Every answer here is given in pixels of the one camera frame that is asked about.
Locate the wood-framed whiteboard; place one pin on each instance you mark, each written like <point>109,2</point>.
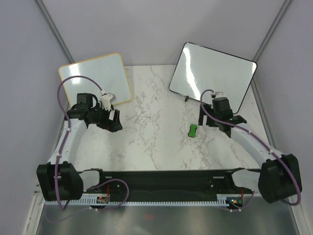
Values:
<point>104,72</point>

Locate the white slotted cable duct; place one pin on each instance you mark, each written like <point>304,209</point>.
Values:
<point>156,198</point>

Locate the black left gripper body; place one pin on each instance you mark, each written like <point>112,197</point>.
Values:
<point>113,121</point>

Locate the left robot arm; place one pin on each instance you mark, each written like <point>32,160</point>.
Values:
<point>58,179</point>

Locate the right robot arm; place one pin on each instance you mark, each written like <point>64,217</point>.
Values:
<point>279,176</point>

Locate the aluminium rail frame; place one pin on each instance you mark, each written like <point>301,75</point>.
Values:
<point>38,192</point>

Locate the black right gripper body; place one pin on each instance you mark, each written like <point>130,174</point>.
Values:
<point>215,115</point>

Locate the black-framed whiteboard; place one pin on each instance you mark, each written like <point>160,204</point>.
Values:
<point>200,68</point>

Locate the green whiteboard eraser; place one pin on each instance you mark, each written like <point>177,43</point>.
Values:
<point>192,130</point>

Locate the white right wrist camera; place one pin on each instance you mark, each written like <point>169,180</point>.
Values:
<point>217,94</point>

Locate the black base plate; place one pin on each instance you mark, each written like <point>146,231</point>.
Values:
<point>208,181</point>

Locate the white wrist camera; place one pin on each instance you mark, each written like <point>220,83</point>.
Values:
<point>217,94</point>
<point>106,101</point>

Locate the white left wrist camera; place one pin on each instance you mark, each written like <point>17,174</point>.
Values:
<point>106,101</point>

